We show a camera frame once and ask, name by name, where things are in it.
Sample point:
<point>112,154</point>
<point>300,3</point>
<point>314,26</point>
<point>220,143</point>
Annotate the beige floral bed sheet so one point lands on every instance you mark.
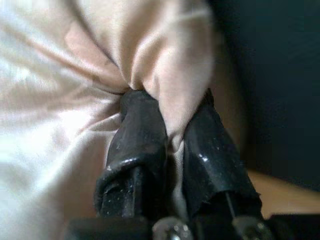
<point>75,75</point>

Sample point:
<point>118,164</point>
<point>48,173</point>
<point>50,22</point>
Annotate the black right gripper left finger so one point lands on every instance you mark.
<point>137,140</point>

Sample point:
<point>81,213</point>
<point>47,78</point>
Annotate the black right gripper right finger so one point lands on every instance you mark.
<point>212,155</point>

